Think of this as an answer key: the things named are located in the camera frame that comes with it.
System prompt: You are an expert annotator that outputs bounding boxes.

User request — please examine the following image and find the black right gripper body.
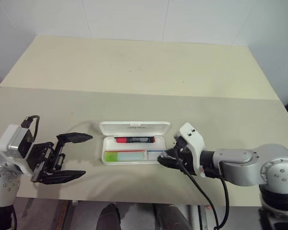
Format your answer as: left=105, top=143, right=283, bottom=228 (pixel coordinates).
left=173, top=135, right=197, bottom=175

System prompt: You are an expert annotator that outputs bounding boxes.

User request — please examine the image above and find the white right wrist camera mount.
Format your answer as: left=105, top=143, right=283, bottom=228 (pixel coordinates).
left=179, top=122, right=206, bottom=178

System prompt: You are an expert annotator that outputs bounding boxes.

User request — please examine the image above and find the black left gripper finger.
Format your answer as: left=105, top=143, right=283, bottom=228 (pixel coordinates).
left=38, top=169, right=87, bottom=185
left=56, top=132, right=94, bottom=154

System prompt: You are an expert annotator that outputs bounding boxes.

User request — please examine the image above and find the dark rounded shape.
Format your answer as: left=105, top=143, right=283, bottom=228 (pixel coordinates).
left=153, top=204, right=195, bottom=230
left=98, top=203, right=122, bottom=230

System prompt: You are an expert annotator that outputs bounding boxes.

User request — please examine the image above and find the metal table leg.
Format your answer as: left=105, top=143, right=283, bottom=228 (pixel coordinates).
left=198, top=205, right=211, bottom=230

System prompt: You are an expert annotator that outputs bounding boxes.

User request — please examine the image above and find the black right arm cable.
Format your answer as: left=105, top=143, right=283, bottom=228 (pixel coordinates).
left=216, top=176, right=230, bottom=230
left=175, top=153, right=219, bottom=230

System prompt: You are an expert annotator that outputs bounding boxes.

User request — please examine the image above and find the white hinged pencil case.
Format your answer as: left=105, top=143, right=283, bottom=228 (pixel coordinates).
left=99, top=121, right=171, bottom=166

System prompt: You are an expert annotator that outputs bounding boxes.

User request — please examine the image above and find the red and black marker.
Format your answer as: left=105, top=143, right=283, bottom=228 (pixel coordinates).
left=114, top=136, right=156, bottom=144

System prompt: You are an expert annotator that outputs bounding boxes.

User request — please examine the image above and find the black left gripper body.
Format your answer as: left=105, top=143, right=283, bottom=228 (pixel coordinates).
left=26, top=141, right=67, bottom=183

